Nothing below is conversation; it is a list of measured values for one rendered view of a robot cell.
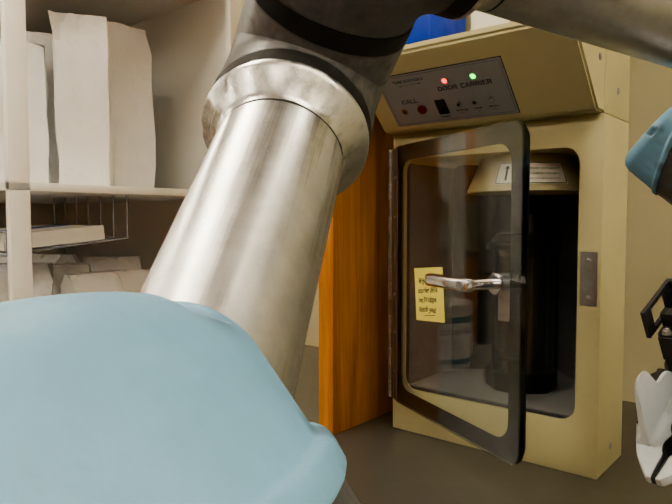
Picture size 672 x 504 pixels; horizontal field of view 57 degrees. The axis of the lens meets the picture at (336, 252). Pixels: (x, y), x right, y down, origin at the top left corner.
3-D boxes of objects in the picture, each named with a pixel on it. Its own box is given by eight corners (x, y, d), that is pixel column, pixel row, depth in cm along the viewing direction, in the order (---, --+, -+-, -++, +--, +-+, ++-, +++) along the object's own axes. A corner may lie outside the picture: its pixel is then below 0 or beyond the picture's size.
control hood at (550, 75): (392, 135, 98) (392, 71, 98) (606, 112, 77) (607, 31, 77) (346, 127, 89) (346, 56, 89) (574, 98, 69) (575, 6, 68)
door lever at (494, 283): (457, 287, 82) (457, 268, 81) (503, 295, 73) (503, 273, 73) (421, 289, 79) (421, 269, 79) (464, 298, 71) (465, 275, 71)
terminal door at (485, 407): (396, 398, 99) (397, 147, 97) (523, 469, 71) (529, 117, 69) (391, 399, 99) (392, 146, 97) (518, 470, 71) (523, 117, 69)
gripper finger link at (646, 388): (590, 414, 42) (646, 337, 47) (611, 482, 43) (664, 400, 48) (636, 425, 39) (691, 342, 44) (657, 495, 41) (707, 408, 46)
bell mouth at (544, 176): (499, 196, 107) (499, 164, 107) (606, 193, 96) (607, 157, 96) (447, 193, 94) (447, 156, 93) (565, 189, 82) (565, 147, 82)
